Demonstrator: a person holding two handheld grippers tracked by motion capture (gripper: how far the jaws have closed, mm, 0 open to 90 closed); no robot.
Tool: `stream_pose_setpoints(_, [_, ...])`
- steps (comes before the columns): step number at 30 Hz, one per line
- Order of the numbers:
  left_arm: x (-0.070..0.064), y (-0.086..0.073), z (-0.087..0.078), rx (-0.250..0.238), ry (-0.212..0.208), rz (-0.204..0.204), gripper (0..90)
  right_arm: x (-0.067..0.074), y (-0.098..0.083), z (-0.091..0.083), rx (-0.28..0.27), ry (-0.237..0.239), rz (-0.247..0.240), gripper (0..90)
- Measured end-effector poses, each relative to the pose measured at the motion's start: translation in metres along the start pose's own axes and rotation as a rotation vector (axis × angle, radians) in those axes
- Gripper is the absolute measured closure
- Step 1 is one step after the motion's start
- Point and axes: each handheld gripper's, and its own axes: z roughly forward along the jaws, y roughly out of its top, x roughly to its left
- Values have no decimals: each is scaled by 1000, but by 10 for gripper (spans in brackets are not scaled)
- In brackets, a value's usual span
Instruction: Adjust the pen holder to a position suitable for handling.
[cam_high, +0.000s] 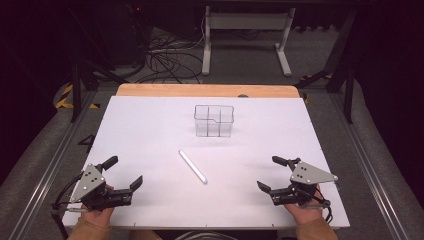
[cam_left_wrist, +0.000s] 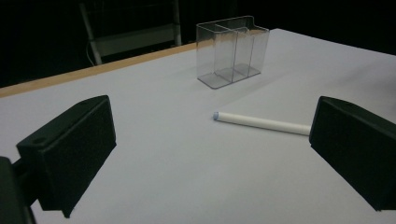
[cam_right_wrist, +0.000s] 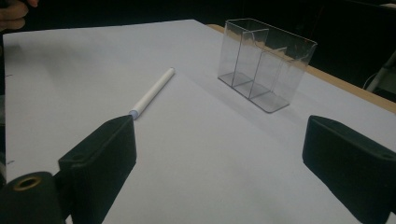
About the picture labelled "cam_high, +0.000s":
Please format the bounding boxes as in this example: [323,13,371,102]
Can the right hand-held gripper cable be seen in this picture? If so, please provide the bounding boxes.
[311,194,335,225]

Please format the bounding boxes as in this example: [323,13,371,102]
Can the yellow black hazard tape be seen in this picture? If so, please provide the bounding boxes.
[54,83,101,110]

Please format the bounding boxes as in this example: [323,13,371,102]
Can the white metal stand frame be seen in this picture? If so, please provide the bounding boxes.
[201,5,297,78]

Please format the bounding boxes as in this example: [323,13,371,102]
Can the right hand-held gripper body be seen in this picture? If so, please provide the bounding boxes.
[270,161,339,207]

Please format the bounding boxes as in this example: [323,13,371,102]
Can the white pen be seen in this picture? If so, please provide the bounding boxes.
[178,149,209,185]

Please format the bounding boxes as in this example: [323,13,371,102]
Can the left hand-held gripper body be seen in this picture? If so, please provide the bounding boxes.
[69,162,133,212]

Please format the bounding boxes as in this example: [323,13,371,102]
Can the hand-held gripper cable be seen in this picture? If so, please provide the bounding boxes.
[311,194,335,225]
[49,170,88,240]

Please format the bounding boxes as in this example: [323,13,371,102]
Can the clear plastic organizer box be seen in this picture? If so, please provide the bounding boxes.
[193,104,235,139]

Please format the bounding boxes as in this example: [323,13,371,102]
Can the tangle of black floor cables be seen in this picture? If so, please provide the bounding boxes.
[134,28,205,85]

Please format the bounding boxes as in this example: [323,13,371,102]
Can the person's right hand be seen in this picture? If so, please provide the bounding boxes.
[283,197,324,226]

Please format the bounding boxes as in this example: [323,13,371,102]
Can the aluminium floor rail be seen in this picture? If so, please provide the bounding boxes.
[328,91,418,240]
[6,89,98,240]

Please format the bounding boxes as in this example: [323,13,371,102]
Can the white table cover board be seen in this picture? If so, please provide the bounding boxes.
[61,95,351,231]

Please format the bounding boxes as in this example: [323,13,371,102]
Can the black metal stand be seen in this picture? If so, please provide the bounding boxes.
[293,8,358,125]
[68,58,129,124]

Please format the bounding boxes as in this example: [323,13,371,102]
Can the person's left hand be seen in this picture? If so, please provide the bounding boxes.
[79,205,117,229]

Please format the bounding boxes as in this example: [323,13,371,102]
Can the grey cables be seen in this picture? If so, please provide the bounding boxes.
[173,230,238,240]

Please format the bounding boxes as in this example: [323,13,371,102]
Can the wooden table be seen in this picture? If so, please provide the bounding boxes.
[115,83,301,99]

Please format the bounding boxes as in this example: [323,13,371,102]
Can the left hand-held gripper cable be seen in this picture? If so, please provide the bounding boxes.
[49,170,88,240]

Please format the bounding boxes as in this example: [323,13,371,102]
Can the black equipment cabinet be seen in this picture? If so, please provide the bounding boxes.
[96,2,149,68]

